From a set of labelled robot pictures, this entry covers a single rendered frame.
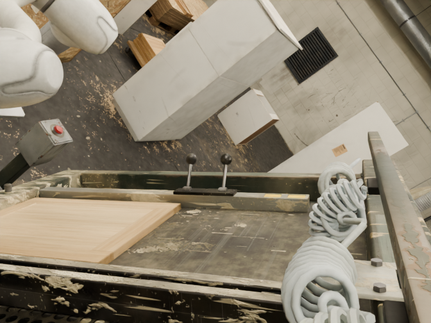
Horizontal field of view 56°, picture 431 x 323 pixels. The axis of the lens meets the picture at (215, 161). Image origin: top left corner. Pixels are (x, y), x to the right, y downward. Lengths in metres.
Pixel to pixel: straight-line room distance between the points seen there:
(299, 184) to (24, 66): 0.99
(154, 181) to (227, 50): 2.25
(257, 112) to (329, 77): 3.40
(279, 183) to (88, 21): 0.80
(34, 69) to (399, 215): 0.56
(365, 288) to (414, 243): 0.28
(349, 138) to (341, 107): 4.48
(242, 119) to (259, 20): 2.96
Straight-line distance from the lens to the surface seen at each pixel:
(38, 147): 1.80
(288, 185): 1.43
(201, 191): 1.27
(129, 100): 4.10
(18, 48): 0.72
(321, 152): 4.87
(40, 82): 0.70
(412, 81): 9.27
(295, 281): 0.36
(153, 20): 6.82
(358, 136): 4.82
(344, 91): 9.30
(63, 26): 1.26
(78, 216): 1.27
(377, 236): 0.75
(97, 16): 1.25
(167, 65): 3.90
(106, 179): 1.70
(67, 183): 1.71
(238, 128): 6.37
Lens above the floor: 1.98
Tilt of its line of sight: 22 degrees down
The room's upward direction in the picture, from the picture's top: 55 degrees clockwise
